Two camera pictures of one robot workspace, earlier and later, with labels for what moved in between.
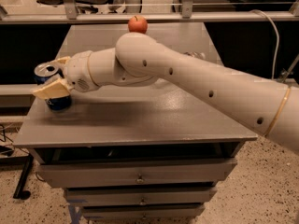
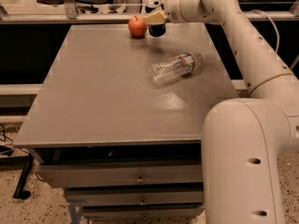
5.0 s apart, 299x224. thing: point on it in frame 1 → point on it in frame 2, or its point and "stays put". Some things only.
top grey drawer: (112, 174) stays put
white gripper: (78, 70) → (172, 7)
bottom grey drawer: (142, 212) stays put
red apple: (137, 23) stays put
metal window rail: (69, 13) stays put
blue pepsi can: (46, 73) → (155, 29)
